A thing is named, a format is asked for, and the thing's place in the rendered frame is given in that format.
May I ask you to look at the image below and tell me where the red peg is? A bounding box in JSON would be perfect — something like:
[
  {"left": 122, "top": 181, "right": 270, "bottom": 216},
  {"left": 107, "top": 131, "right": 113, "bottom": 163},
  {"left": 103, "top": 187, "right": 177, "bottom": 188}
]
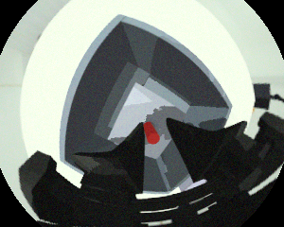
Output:
[{"left": 143, "top": 121, "right": 160, "bottom": 144}]

